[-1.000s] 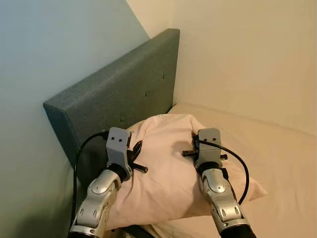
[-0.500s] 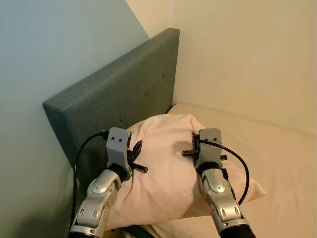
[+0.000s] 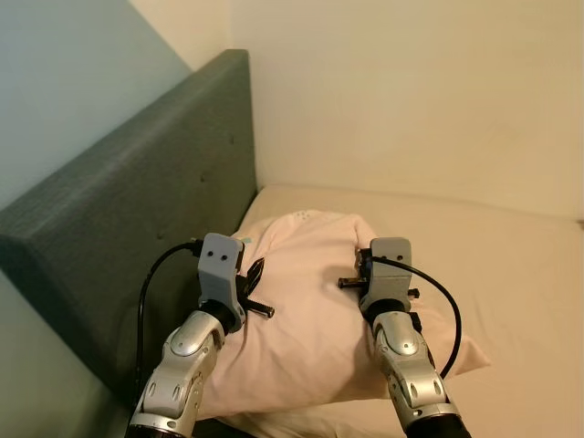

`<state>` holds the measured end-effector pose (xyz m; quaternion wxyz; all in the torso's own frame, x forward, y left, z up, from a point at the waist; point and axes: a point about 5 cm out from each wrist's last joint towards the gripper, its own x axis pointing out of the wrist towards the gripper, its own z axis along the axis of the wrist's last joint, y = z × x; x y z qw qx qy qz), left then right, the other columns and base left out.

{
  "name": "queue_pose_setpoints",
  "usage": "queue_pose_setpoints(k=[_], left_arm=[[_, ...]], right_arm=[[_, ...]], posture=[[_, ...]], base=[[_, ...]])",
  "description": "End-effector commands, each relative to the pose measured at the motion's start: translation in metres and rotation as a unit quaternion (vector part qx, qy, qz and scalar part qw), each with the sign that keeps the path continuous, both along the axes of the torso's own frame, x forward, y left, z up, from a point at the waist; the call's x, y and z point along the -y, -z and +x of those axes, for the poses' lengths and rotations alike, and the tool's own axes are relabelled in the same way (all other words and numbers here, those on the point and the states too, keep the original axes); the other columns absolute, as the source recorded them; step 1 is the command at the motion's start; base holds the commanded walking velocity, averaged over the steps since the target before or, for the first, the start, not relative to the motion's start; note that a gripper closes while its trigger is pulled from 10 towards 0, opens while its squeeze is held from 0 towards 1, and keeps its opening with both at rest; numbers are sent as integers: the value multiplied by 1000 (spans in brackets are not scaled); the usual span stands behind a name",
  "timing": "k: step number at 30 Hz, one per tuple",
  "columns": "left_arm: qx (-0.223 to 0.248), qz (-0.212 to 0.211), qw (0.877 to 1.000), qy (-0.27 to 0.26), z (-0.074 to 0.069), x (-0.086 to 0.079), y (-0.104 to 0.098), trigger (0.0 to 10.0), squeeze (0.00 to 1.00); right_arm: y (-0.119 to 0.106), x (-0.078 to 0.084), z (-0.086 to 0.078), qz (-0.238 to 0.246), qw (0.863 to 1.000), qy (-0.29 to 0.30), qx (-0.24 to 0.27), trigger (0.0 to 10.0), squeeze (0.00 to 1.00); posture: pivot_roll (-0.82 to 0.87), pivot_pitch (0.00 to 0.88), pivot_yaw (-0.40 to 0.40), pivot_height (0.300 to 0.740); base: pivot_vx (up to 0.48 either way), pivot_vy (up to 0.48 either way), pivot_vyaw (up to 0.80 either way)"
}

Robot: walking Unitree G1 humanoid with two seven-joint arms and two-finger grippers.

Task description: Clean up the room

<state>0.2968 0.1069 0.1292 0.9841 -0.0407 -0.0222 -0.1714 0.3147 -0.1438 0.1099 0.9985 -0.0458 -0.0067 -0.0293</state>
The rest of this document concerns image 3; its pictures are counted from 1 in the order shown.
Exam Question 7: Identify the pink pillow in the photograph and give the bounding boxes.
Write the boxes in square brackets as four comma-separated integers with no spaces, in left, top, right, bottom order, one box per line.
[196,210,492,421]

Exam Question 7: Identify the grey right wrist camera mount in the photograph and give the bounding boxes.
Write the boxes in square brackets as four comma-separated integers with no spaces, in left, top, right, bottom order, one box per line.
[365,237,413,302]

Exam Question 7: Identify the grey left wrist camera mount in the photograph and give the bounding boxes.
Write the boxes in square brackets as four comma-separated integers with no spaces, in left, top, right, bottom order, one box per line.
[198,233,245,309]

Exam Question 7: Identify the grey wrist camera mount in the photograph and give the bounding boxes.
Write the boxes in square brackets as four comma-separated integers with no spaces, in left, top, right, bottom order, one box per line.
[365,237,413,302]
[198,233,245,309]

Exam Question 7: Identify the beige bed mattress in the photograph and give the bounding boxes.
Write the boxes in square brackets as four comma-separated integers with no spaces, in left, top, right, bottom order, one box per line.
[196,185,584,438]

